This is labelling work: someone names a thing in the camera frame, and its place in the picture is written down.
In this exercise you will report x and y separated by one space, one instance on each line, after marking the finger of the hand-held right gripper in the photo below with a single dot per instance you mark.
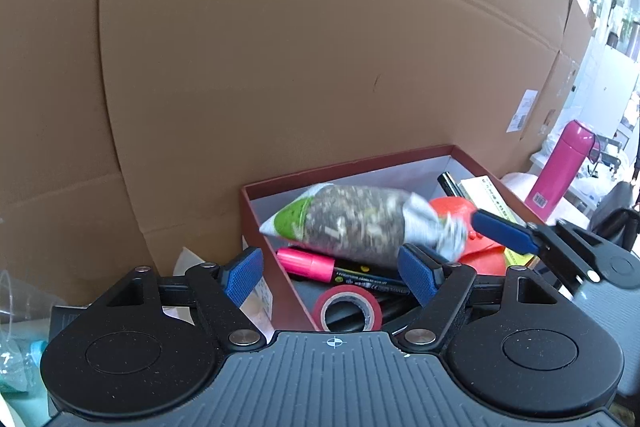
500 230

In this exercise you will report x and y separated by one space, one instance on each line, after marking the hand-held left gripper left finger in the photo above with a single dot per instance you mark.
243 276

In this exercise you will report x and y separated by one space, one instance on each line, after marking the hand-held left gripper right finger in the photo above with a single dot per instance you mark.
416 276

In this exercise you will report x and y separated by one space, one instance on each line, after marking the dark red cardboard box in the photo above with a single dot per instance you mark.
265 227

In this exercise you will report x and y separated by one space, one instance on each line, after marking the clear bag of seed mix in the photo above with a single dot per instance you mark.
350 227

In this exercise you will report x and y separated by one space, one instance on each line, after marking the yellow and white flat packet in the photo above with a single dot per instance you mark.
492 194

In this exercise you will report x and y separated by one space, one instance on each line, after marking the orange plastic toy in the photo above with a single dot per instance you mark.
452 209

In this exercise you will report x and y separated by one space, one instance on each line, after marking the red tape roll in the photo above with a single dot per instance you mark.
371 304

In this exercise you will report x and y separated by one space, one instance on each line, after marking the pink and black marker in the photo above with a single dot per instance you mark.
310 264

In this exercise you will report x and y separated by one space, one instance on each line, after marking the black pen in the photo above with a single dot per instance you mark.
449 183

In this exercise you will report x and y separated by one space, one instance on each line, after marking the pink thermos bottle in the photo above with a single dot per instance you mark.
562 167

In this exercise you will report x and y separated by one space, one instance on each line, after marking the black bag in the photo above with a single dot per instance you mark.
617 207

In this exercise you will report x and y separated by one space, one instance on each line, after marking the brown cardboard box white label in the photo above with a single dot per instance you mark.
560 82

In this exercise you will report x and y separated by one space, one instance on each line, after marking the clear plastic cup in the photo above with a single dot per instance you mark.
20 307

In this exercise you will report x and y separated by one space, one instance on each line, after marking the large cardboard box wall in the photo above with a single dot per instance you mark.
300 57

